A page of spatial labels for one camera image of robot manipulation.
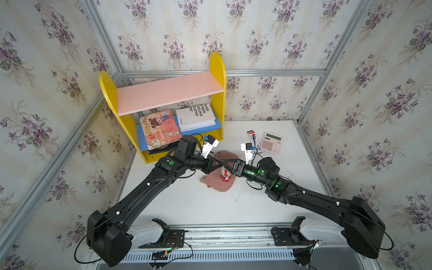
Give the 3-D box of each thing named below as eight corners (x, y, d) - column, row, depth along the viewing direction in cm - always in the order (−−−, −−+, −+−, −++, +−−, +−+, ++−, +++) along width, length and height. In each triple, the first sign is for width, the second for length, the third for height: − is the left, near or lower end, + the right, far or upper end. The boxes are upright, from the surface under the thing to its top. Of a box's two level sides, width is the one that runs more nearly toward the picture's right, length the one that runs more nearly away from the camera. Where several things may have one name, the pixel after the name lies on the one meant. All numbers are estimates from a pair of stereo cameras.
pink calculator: (259, 149, 106) (260, 146, 104) (263, 133, 115) (264, 130, 113) (280, 154, 104) (281, 152, 102) (282, 137, 112) (283, 135, 111)
